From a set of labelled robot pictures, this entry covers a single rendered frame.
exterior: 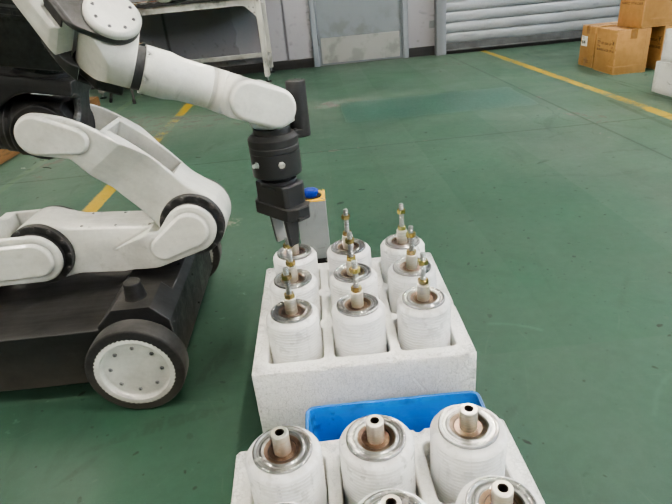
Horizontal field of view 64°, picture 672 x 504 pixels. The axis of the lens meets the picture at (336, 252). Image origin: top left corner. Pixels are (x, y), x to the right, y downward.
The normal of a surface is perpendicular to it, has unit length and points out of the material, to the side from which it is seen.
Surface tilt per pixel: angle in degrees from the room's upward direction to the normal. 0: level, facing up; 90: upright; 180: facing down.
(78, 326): 0
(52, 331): 0
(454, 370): 90
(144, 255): 101
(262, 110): 90
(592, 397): 0
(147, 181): 90
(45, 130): 90
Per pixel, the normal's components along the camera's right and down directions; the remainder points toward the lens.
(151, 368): 0.06, 0.44
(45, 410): -0.09, -0.89
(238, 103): 0.40, 0.38
